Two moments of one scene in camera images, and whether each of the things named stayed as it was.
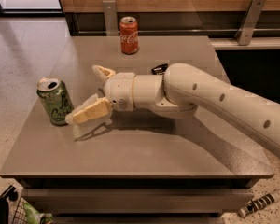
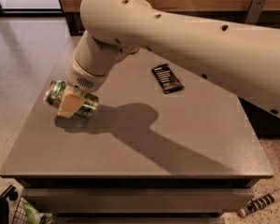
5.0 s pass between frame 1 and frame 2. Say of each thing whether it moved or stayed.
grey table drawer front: stayed
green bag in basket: stayed
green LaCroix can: moved
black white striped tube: stayed
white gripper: moved
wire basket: stayed
